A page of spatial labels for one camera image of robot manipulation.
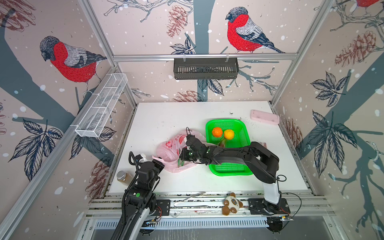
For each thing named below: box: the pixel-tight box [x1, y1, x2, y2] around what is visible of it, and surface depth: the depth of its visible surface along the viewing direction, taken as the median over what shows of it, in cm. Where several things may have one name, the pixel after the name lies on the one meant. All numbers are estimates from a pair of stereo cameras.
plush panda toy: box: [222, 192, 244, 216], surface depth 74 cm
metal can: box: [116, 170, 127, 181], surface depth 76 cm
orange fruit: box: [212, 127, 223, 138], surface depth 99 cm
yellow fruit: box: [224, 129, 234, 140], surface depth 98 cm
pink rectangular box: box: [250, 109, 280, 125], surface depth 112 cm
